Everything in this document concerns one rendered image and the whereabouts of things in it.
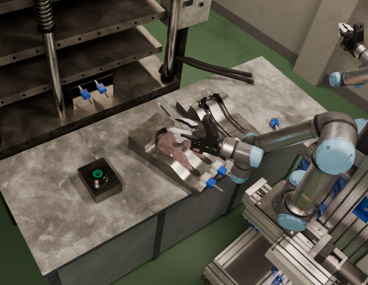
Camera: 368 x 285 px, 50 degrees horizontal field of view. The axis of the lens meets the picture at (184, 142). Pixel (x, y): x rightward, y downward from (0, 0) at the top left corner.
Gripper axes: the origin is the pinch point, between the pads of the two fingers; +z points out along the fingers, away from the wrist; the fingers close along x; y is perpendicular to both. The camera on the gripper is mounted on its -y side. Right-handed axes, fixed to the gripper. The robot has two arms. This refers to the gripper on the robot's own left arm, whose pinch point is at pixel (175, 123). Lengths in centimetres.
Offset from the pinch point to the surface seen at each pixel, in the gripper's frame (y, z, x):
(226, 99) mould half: 41, -7, 86
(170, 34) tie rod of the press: 16, 38, 96
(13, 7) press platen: -10, 91, 26
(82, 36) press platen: 10, 72, 53
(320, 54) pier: 75, -64, 262
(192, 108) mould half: 44, 9, 70
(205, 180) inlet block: 54, -15, 29
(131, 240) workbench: 94, 13, 3
